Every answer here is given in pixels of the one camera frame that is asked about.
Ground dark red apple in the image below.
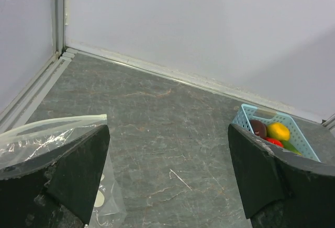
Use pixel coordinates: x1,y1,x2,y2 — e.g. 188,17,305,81
249,119,267,139

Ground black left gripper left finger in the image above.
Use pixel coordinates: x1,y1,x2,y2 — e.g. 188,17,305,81
1,124,110,227

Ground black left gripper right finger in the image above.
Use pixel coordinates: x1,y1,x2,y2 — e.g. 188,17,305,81
228,124,334,227

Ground bright red apple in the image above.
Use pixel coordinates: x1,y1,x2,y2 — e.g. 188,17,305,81
265,137,283,147

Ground yellow orange fruit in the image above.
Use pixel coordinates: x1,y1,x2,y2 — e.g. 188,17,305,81
266,122,290,141

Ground green yellow mango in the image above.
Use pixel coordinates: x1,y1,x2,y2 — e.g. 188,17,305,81
281,140,302,156

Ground clear polka dot zip bag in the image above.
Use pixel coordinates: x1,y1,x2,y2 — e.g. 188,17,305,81
1,114,126,227

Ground light blue perforated basket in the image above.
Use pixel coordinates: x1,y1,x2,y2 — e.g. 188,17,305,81
232,104,320,161

